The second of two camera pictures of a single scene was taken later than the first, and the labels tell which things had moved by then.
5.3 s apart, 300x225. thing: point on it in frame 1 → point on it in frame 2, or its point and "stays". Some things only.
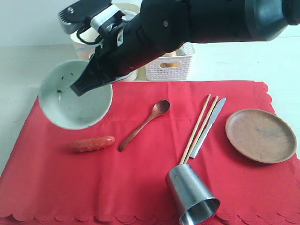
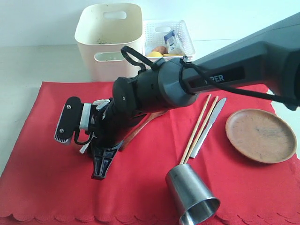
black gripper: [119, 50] → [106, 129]
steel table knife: [217, 111] stays
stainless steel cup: [194, 203] stays
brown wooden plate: [261, 137] stays
